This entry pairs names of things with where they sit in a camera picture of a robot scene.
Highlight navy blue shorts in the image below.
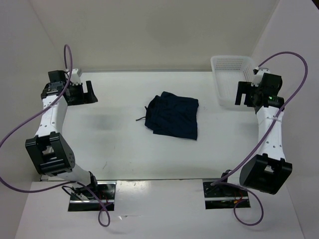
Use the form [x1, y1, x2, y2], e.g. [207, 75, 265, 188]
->
[136, 91, 199, 140]

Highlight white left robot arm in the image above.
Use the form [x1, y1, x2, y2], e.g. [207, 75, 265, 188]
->
[25, 68, 100, 199]

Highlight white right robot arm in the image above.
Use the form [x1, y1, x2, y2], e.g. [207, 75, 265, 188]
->
[235, 73, 293, 195]

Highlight white plastic basket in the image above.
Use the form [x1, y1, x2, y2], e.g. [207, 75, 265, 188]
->
[210, 55, 255, 112]

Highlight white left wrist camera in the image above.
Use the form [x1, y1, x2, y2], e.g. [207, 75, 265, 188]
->
[67, 68, 82, 85]

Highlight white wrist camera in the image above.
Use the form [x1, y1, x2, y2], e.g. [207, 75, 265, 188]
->
[251, 67, 270, 87]
[67, 68, 82, 85]

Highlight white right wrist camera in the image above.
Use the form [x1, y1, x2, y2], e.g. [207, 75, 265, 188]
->
[251, 67, 270, 87]

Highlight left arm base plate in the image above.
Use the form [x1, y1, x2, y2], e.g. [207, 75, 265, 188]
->
[67, 181, 117, 212]

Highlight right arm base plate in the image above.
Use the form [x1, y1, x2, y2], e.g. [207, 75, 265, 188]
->
[202, 180, 251, 210]

